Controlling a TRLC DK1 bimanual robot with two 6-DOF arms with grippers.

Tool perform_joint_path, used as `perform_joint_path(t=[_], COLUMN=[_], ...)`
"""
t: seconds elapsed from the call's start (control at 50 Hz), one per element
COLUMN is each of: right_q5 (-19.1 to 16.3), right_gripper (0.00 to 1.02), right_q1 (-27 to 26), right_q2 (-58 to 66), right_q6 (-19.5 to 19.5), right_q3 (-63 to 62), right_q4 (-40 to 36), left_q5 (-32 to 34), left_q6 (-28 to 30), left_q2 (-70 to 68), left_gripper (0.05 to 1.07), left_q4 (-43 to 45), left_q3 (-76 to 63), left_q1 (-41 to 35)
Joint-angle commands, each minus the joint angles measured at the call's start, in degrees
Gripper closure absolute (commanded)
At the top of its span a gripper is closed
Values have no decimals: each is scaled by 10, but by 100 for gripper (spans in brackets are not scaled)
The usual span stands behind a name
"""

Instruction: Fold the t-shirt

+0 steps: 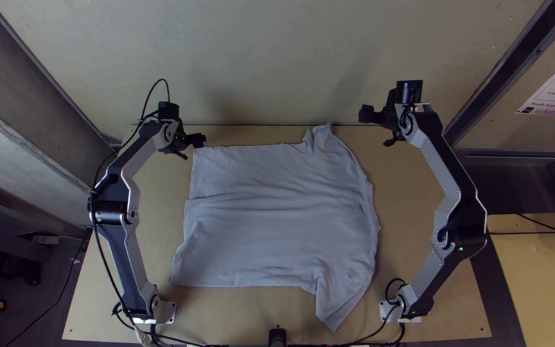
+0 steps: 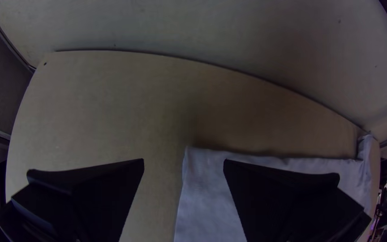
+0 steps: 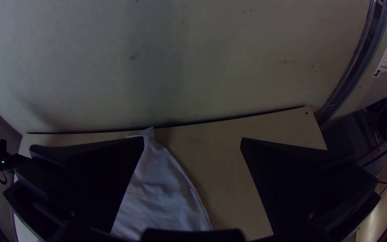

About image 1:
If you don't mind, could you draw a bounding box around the light grey t-shirt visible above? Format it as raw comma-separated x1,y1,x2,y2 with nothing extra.
169,123,382,334

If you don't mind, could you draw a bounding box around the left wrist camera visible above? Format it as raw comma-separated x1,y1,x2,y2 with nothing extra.
157,100,181,123

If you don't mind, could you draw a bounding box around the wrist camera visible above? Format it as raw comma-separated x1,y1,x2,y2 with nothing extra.
157,100,181,123
396,80,424,105

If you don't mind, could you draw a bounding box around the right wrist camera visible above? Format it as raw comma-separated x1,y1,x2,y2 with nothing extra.
396,80,424,105

